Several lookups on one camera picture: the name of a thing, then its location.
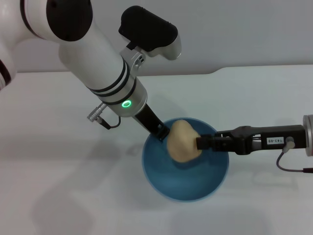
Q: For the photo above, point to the left wrist camera housing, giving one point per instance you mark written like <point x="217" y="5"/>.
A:
<point x="149" y="29"/>

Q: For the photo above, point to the egg yolk pastry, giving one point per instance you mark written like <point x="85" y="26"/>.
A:
<point x="182" y="140"/>

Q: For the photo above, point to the blue bowl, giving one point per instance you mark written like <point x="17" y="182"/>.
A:
<point x="185" y="181"/>

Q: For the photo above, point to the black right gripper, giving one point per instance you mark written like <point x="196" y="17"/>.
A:
<point x="274" y="139"/>

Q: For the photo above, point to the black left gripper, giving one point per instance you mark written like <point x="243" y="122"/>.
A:
<point x="148" y="121"/>

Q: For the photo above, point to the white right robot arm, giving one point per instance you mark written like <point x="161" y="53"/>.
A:
<point x="308" y="135"/>

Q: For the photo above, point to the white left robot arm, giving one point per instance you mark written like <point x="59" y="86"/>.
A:
<point x="80" y="44"/>

